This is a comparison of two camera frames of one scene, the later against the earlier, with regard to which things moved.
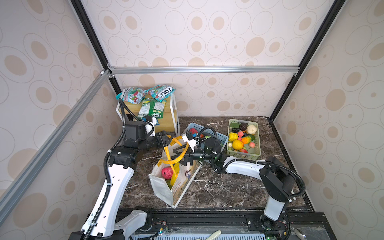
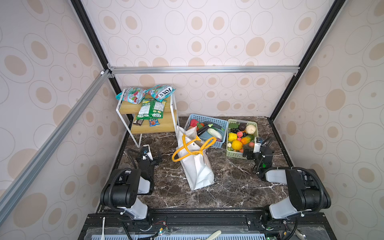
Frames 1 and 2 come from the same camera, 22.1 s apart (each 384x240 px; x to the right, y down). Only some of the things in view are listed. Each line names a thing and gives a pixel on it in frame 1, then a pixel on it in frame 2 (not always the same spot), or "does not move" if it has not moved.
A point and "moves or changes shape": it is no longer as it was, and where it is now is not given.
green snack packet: (151, 107) does not move
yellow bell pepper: (232, 136) does not move
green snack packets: (131, 95) does not move
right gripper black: (193, 155) to (251, 157)
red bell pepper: (193, 131) to (193, 122)
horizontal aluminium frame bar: (198, 70) does not move
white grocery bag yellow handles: (171, 177) moves or changes shape
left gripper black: (163, 139) to (155, 162)
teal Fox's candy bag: (160, 91) does not move
